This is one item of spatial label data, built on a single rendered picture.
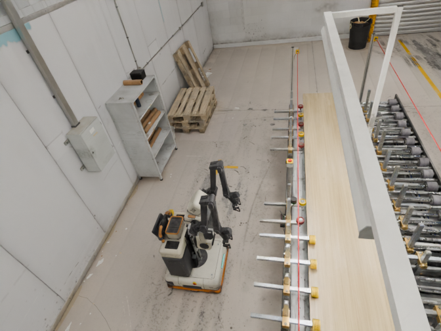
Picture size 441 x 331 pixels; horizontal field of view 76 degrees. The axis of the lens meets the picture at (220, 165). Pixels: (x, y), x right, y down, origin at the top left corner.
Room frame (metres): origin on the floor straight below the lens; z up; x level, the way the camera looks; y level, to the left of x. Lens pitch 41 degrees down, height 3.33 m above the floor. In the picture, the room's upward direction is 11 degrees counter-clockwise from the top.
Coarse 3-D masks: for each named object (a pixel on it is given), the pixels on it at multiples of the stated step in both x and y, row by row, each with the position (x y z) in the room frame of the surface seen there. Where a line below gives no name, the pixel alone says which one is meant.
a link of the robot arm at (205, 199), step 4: (204, 196) 1.63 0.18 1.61; (208, 196) 1.61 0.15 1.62; (212, 196) 1.60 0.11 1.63; (200, 200) 1.60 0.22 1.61; (204, 200) 1.58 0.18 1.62; (208, 200) 1.57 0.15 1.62; (212, 200) 1.56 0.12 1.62; (200, 204) 1.59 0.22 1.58; (204, 204) 1.57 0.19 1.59; (200, 208) 1.60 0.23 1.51; (204, 208) 1.59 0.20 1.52; (204, 212) 1.59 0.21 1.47; (204, 216) 1.59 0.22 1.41; (204, 220) 1.60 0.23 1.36; (208, 220) 1.67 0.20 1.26; (204, 224) 1.59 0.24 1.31; (200, 228) 1.59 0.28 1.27; (204, 228) 1.57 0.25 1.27; (204, 232) 1.58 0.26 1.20
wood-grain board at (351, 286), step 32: (320, 96) 4.04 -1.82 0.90; (320, 128) 3.19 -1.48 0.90; (320, 160) 2.54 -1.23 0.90; (320, 192) 2.04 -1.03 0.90; (320, 224) 1.64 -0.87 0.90; (352, 224) 1.57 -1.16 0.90; (320, 256) 1.31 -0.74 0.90; (352, 256) 1.25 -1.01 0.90; (320, 288) 1.03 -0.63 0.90; (352, 288) 0.98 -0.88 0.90; (384, 288) 0.93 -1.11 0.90; (320, 320) 0.79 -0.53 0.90; (352, 320) 0.75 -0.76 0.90; (384, 320) 0.71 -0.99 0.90
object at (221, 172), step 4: (220, 168) 1.95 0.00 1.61; (220, 172) 1.95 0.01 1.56; (224, 172) 2.00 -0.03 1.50; (220, 176) 1.98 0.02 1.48; (224, 176) 1.98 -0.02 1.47; (220, 180) 1.98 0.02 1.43; (224, 180) 1.97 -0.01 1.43; (224, 184) 1.97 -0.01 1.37; (224, 188) 1.97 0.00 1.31; (228, 188) 2.01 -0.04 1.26; (224, 192) 1.97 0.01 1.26; (228, 192) 1.99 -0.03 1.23
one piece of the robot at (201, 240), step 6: (186, 210) 1.85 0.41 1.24; (186, 216) 1.78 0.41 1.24; (192, 216) 1.77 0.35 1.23; (186, 222) 1.76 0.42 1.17; (198, 240) 1.78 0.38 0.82; (204, 240) 1.76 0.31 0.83; (210, 240) 1.76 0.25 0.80; (198, 246) 1.78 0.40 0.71; (204, 246) 1.76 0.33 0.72; (210, 246) 1.74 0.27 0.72
